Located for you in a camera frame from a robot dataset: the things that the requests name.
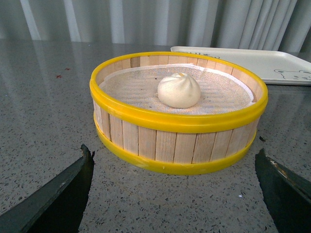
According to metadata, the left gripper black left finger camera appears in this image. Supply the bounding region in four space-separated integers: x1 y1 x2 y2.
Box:
0 145 95 233

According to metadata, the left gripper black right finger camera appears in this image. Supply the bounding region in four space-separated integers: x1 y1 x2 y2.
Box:
255 149 311 233

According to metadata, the white steamed bun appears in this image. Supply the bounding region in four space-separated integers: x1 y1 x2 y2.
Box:
157 72 201 109

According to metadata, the cream bear print tray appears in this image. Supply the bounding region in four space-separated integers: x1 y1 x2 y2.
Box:
171 46 311 86

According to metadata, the yellow rimmed bamboo steamer basket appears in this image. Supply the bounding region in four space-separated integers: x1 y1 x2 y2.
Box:
90 51 268 175

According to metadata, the white mesh steamer liner cloth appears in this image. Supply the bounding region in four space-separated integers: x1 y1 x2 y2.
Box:
99 64 255 115

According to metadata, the grey pleated curtain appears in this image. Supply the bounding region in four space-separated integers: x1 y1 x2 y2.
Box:
0 0 311 52

